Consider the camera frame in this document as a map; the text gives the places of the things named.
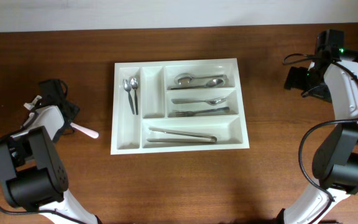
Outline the white plastic knife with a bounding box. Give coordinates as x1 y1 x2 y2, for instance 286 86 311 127
70 123 99 139

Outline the small teaspoon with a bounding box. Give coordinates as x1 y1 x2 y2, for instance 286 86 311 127
122 79 135 114
130 77 139 115

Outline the steel tablespoon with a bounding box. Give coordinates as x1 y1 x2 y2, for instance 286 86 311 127
174 73 227 85
171 78 224 90

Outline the steel fork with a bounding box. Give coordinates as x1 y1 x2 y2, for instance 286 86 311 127
174 106 230 117
171 97 227 106

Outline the white plastic cutlery tray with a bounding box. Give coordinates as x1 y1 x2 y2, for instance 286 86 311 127
110 58 250 155

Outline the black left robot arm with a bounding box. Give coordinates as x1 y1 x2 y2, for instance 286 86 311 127
0 79 101 223

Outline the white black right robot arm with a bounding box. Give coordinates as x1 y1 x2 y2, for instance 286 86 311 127
275 29 358 223

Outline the black right camera cable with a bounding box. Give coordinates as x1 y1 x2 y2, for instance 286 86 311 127
282 52 358 224

